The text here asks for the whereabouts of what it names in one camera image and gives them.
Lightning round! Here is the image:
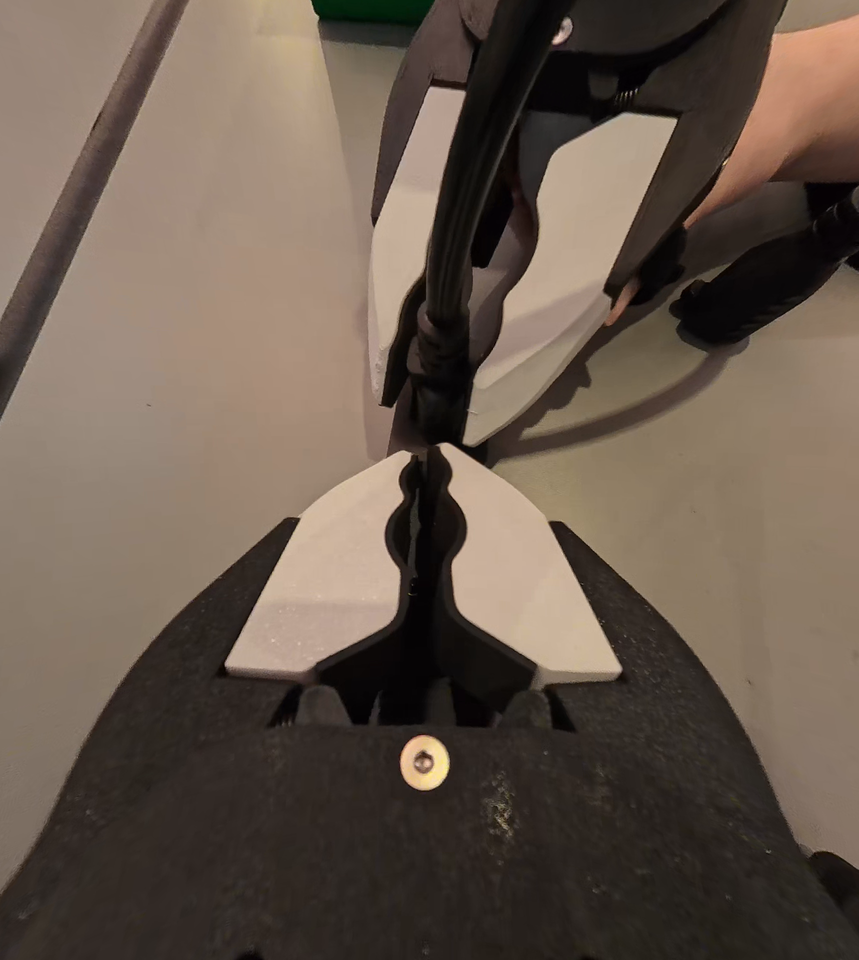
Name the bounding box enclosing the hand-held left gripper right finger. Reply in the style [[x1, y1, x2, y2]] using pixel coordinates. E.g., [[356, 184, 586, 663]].
[[428, 442, 624, 689]]

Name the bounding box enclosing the green plastic bin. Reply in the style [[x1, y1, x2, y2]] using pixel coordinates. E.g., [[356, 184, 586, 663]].
[[309, 0, 431, 27]]

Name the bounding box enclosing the black power plug with cord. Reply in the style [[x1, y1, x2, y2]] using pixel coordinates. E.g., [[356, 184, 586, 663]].
[[398, 0, 577, 451]]

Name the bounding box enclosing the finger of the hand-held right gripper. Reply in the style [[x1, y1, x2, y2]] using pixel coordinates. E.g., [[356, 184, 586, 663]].
[[461, 111, 684, 447], [366, 84, 476, 410]]

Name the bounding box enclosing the person's right hand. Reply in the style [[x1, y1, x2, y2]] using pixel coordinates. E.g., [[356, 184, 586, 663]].
[[605, 26, 813, 325]]

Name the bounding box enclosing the black plug with tied cord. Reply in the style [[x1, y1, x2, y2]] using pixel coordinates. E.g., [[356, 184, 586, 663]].
[[669, 168, 859, 348]]

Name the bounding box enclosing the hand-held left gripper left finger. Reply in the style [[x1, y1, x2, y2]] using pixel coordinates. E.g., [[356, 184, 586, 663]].
[[224, 450, 423, 685]]

